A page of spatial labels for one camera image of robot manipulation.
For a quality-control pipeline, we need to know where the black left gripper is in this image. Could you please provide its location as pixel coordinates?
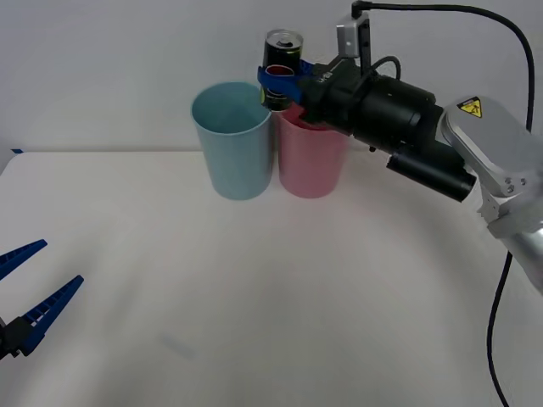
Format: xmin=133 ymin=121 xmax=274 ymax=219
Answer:
xmin=0 ymin=238 xmax=85 ymax=362

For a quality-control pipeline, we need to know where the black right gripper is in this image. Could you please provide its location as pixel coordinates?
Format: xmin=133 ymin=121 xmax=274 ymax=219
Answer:
xmin=256 ymin=53 xmax=375 ymax=137

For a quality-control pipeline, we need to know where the black drink can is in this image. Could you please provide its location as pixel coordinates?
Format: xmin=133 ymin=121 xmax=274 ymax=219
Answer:
xmin=259 ymin=28 xmax=305 ymax=113

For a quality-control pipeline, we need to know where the pink plastic bin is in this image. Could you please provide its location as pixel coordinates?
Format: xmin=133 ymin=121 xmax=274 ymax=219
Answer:
xmin=273 ymin=104 xmax=351 ymax=200

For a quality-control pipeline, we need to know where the pale blue plastic bin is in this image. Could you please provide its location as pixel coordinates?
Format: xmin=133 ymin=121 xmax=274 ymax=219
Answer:
xmin=189 ymin=81 xmax=273 ymax=202

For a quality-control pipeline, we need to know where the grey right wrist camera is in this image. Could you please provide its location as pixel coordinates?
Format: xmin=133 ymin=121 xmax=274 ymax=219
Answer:
xmin=335 ymin=10 xmax=374 ymax=74

